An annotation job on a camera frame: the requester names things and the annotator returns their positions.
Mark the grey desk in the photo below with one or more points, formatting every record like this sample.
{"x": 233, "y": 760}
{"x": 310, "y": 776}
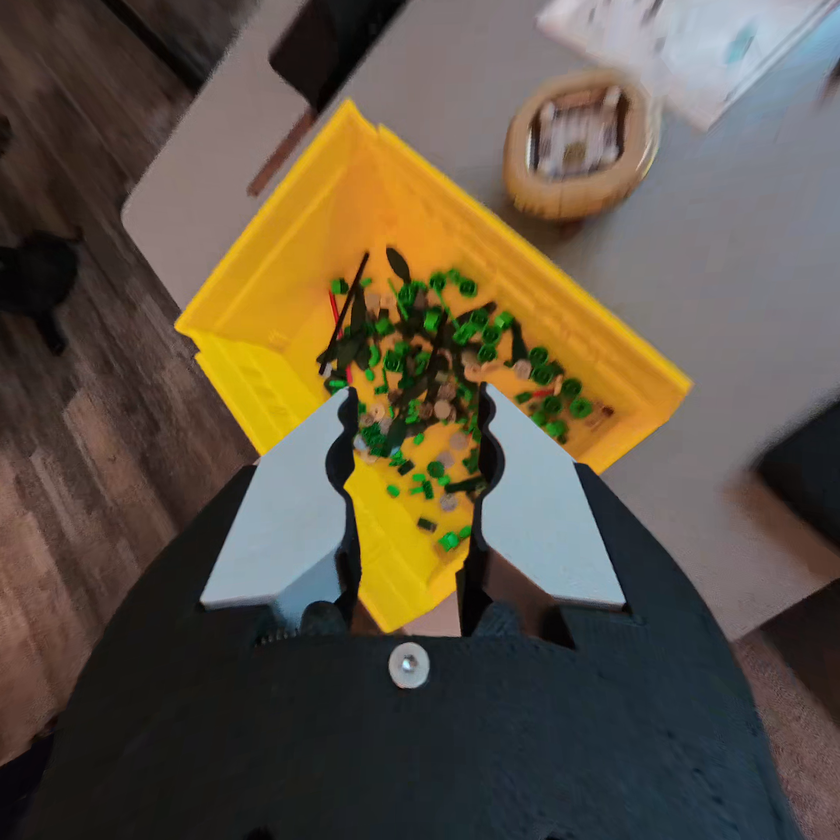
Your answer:
{"x": 656, "y": 328}

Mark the pile of green brick parts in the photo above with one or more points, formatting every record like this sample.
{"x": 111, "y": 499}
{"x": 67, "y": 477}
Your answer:
{"x": 420, "y": 341}

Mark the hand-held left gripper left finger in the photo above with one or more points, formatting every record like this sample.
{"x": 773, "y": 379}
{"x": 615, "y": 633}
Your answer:
{"x": 282, "y": 525}

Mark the building instruction booklet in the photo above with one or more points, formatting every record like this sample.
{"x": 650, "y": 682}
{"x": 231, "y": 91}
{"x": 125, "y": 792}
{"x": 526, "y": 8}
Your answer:
{"x": 689, "y": 52}

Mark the tan brick-built pot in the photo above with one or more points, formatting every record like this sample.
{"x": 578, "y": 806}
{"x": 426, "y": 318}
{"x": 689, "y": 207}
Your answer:
{"x": 525, "y": 184}

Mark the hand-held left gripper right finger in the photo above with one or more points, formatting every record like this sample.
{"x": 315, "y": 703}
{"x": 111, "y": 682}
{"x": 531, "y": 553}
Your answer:
{"x": 551, "y": 525}

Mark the yellow plastic bin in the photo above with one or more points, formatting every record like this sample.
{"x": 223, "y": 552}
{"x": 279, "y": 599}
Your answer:
{"x": 295, "y": 229}

